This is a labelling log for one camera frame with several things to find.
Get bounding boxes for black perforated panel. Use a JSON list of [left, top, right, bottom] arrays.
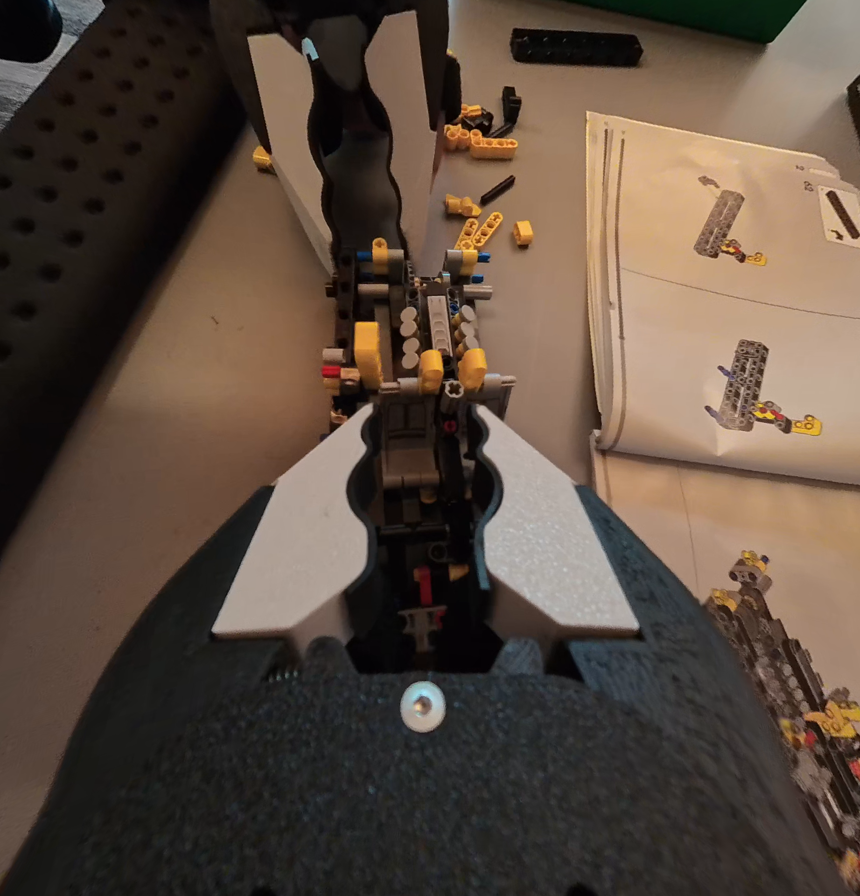
[[0, 0, 259, 585]]

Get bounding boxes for black lego brick beam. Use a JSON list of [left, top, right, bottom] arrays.
[[510, 28, 644, 69]]

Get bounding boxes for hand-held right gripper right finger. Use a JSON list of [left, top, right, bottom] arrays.
[[470, 403, 645, 660]]

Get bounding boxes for lego car chassis model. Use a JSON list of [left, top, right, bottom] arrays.
[[321, 238, 518, 652]]

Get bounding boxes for green plastic box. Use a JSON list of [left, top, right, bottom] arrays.
[[563, 0, 809, 44]]

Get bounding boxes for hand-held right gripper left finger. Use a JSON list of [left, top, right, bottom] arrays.
[[210, 402, 376, 660]]

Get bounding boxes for lego instruction booklet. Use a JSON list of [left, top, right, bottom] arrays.
[[585, 111, 860, 896]]

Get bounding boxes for black lego frame subassembly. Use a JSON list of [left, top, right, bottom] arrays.
[[321, 248, 364, 438]]

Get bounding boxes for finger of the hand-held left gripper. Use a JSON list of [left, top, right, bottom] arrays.
[[246, 31, 352, 279], [362, 6, 450, 266]]

